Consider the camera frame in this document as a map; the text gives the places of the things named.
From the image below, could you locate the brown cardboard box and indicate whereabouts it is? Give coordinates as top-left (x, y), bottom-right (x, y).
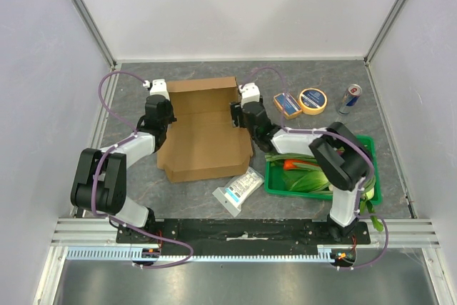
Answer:
top-left (156, 76), bottom-right (253, 183)

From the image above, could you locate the white plastic packet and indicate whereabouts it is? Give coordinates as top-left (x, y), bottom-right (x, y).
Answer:
top-left (213, 167), bottom-right (264, 217)

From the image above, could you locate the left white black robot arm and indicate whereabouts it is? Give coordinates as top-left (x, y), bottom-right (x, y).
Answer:
top-left (70, 94), bottom-right (176, 243)

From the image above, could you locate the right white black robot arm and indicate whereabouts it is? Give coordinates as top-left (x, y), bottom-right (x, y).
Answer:
top-left (230, 101), bottom-right (374, 244)

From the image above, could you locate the orange blue rectangular box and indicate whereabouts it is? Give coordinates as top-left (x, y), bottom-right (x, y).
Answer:
top-left (273, 92), bottom-right (302, 119)

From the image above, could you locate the orange carrot piece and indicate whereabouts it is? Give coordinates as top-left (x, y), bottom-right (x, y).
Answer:
top-left (283, 159), bottom-right (321, 171)

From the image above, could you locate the yellow tape roll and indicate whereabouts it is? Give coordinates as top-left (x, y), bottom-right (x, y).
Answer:
top-left (298, 88), bottom-right (328, 116)

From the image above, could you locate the green plastic tray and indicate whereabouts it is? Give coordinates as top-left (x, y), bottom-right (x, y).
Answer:
top-left (264, 135), bottom-right (382, 205)

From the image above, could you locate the green bean bundle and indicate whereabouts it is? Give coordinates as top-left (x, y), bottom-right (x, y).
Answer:
top-left (264, 153), bottom-right (378, 199)

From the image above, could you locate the leafy green vegetable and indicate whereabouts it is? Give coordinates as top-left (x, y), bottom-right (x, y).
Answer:
top-left (282, 170), bottom-right (330, 193)

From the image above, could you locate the blue silver drink can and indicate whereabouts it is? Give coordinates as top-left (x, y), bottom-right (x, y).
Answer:
top-left (337, 84), bottom-right (362, 115)

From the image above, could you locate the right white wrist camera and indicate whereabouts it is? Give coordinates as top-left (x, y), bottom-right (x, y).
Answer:
top-left (238, 83), bottom-right (261, 106)

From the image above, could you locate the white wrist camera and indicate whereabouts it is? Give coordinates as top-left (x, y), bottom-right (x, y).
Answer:
top-left (142, 79), bottom-right (170, 100)
top-left (238, 83), bottom-right (261, 106)

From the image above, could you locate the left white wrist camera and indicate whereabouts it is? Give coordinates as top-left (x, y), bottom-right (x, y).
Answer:
top-left (142, 79), bottom-right (170, 100)

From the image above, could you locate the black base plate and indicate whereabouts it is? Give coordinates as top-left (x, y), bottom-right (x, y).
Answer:
top-left (116, 218), bottom-right (371, 249)

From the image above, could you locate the aluminium front rail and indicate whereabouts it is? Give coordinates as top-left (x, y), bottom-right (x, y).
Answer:
top-left (51, 218), bottom-right (440, 248)

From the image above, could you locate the grey slotted cable duct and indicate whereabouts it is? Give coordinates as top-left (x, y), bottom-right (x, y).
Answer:
top-left (66, 246), bottom-right (341, 263)

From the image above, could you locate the left aluminium frame post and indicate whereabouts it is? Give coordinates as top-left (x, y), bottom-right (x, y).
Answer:
top-left (71, 0), bottom-right (117, 69)

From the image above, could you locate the aluminium frame post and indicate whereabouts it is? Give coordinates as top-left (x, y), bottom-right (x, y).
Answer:
top-left (363, 0), bottom-right (408, 66)
top-left (71, 0), bottom-right (117, 69)

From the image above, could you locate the right aluminium frame post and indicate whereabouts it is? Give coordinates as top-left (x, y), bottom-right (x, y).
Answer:
top-left (363, 0), bottom-right (408, 66)

